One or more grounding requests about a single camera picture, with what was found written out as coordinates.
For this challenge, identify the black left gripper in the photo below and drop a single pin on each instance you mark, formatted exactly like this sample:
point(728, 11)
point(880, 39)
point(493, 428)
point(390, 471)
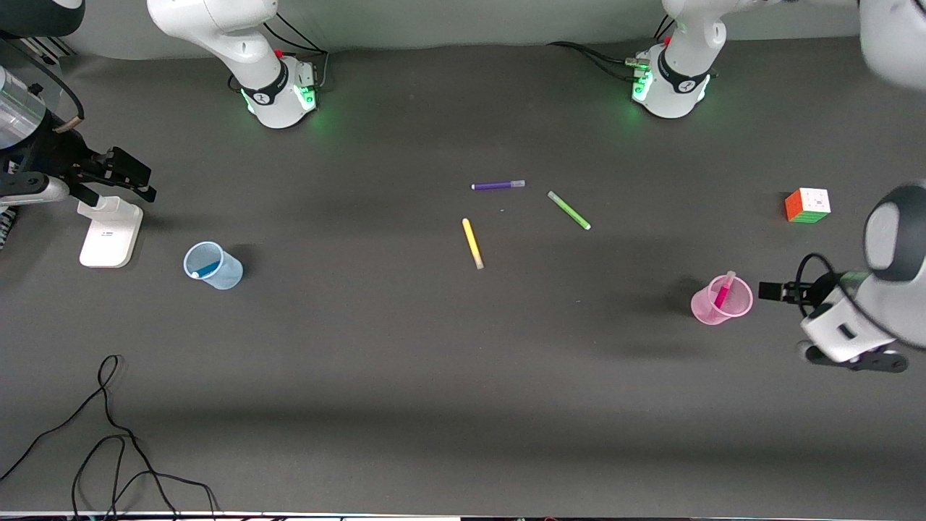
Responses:
point(803, 291)

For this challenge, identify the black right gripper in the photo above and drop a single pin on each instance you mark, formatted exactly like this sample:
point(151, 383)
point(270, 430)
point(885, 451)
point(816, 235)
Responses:
point(64, 154)

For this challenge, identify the pink marker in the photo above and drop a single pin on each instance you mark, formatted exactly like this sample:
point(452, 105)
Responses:
point(723, 293)

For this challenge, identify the blue marker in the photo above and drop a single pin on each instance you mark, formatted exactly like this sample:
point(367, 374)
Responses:
point(206, 270)

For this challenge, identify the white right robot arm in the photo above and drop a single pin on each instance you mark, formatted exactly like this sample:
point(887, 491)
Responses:
point(239, 43)

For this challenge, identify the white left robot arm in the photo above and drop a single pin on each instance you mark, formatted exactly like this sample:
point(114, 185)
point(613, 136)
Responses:
point(897, 239)

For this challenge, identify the white stand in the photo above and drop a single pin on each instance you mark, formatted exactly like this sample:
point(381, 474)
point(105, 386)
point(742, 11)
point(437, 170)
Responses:
point(108, 235)

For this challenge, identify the translucent pink cup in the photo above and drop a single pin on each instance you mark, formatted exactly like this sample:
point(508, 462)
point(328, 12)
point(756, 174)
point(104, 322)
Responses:
point(702, 307)

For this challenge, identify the colourful puzzle cube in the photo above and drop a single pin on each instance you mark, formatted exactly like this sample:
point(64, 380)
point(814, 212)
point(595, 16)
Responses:
point(807, 205)

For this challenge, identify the translucent blue cup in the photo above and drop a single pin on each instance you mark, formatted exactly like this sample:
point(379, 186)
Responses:
point(221, 275)

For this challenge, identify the grey braided sleeve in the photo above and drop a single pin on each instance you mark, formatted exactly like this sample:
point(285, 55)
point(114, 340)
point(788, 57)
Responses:
point(4, 230)

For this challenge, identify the green marker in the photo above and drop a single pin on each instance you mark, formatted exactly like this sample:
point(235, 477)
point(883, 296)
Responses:
point(569, 210)

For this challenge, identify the purple marker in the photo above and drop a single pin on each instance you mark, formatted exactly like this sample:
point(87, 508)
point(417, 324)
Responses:
point(498, 185)

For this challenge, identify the yellow marker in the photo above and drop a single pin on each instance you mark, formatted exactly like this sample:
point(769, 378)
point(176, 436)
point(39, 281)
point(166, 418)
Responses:
point(472, 244)

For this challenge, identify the aluminium rail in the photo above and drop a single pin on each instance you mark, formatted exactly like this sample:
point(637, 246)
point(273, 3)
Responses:
point(47, 49)

